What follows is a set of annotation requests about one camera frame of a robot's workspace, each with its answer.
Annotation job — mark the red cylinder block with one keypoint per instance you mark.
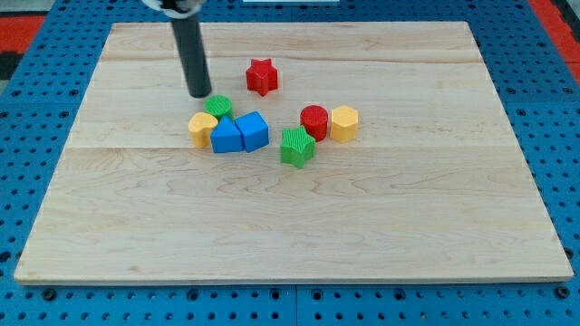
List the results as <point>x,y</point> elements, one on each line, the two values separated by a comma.
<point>314,118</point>

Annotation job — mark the red star block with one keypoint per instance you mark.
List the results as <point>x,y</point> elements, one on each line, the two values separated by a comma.
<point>262,76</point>

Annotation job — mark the blue cube block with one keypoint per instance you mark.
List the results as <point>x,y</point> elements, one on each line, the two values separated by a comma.
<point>254,131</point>

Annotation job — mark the yellow hexagon block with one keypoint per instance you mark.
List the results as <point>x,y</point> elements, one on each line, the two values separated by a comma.
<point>344,124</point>

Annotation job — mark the blue triangle block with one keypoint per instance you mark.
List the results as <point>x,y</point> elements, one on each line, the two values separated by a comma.
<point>226,137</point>

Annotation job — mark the yellow heart block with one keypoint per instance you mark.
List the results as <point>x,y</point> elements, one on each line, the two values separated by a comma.
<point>200,127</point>

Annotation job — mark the light wooden board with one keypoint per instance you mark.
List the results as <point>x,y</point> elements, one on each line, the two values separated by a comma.
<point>434,188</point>

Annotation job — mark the green cylinder block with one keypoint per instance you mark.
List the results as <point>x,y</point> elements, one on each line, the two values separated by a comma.
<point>219,106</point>

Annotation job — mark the green star block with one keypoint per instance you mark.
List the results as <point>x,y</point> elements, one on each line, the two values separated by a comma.
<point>297,146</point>

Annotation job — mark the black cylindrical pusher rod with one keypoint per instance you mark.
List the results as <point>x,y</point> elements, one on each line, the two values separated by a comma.
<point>189,41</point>

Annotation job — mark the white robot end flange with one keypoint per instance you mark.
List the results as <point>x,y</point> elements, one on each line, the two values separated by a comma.
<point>175,8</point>

